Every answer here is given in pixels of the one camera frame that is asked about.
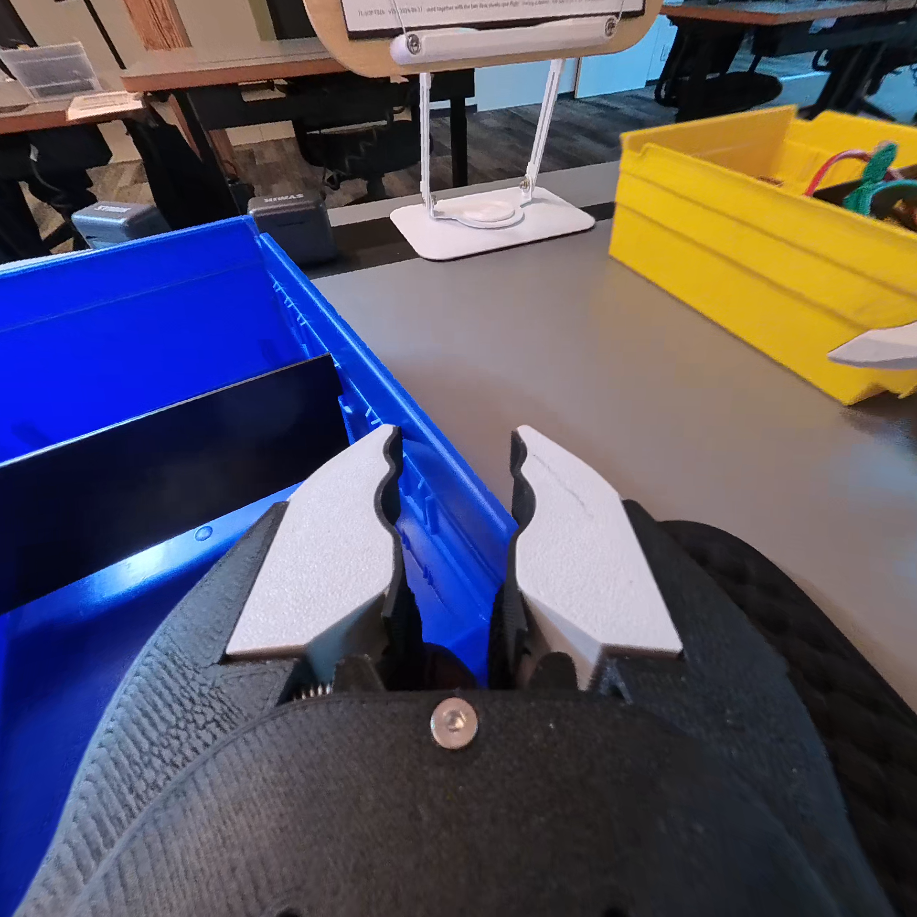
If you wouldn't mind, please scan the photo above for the white document stand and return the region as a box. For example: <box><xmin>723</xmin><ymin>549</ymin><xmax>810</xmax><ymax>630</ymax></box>
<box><xmin>304</xmin><ymin>0</ymin><xmax>663</xmax><ymax>261</ymax></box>

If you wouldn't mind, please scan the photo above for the clear acrylic tray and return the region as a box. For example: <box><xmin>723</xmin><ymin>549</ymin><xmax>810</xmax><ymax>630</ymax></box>
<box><xmin>0</xmin><ymin>42</ymin><xmax>97</xmax><ymax>99</ymax></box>

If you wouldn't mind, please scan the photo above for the blue plastic bin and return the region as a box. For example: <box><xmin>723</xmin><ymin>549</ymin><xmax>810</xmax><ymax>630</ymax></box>
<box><xmin>0</xmin><ymin>215</ymin><xmax>518</xmax><ymax>911</ymax></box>

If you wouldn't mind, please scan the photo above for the light grey equipment case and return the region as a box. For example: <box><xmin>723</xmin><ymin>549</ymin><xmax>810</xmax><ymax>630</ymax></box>
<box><xmin>72</xmin><ymin>202</ymin><xmax>173</xmax><ymax>248</ymax></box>

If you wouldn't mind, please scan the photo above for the green ethernet cable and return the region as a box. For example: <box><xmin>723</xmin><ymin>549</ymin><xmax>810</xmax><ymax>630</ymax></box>
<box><xmin>844</xmin><ymin>142</ymin><xmax>917</xmax><ymax>216</ymax></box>

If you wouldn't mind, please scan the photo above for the yellow plastic bin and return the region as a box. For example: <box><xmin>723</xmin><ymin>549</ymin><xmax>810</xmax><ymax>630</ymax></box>
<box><xmin>609</xmin><ymin>106</ymin><xmax>917</xmax><ymax>405</ymax></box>

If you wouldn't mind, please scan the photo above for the black bag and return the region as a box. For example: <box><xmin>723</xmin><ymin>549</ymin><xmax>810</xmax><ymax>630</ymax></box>
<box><xmin>0</xmin><ymin>125</ymin><xmax>112</xmax><ymax>262</ymax></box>

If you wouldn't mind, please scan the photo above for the black bin divider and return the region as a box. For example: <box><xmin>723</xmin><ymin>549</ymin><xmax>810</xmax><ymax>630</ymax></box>
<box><xmin>0</xmin><ymin>353</ymin><xmax>352</xmax><ymax>616</ymax></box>

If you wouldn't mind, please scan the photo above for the red ethernet cable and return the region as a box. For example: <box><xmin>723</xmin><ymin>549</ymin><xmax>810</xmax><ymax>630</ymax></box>
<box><xmin>806</xmin><ymin>149</ymin><xmax>871</xmax><ymax>196</ymax></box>

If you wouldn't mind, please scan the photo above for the black backpack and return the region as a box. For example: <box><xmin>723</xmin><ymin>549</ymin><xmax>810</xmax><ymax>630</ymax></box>
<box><xmin>122</xmin><ymin>107</ymin><xmax>241</xmax><ymax>230</ymax></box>

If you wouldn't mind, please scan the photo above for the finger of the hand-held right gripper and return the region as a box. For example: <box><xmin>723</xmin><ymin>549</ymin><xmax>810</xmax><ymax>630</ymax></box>
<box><xmin>827</xmin><ymin>324</ymin><xmax>917</xmax><ymax>371</ymax></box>

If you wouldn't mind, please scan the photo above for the wooden top office desk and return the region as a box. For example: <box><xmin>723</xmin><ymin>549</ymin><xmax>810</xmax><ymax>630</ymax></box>
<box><xmin>0</xmin><ymin>92</ymin><xmax>148</xmax><ymax>137</ymax></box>
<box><xmin>122</xmin><ymin>36</ymin><xmax>474</xmax><ymax>97</ymax></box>
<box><xmin>659</xmin><ymin>0</ymin><xmax>917</xmax><ymax>30</ymax></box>

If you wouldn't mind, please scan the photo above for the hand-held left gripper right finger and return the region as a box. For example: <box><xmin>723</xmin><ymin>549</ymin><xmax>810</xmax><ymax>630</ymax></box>
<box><xmin>505</xmin><ymin>425</ymin><xmax>683</xmax><ymax>692</ymax></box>

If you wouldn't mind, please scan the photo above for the black office chair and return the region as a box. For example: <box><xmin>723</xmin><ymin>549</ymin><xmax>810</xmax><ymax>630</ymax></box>
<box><xmin>655</xmin><ymin>21</ymin><xmax>783</xmax><ymax>121</ymax></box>
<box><xmin>297</xmin><ymin>79</ymin><xmax>431</xmax><ymax>196</ymax></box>

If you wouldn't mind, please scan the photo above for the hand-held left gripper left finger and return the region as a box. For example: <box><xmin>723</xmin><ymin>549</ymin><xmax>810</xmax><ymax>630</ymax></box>
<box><xmin>224</xmin><ymin>424</ymin><xmax>405</xmax><ymax>685</ymax></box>

